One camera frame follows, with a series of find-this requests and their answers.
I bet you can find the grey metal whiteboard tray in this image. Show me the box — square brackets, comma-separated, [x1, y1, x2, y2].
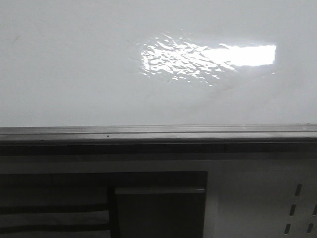
[0, 124, 317, 155]

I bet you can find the dark grey square box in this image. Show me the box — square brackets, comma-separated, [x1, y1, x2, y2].
[115, 186, 206, 238]

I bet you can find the white perforated metal panel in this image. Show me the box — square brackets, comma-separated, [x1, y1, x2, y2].
[205, 159, 317, 238]

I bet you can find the white glossy whiteboard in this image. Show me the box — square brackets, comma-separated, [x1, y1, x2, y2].
[0, 0, 317, 127]

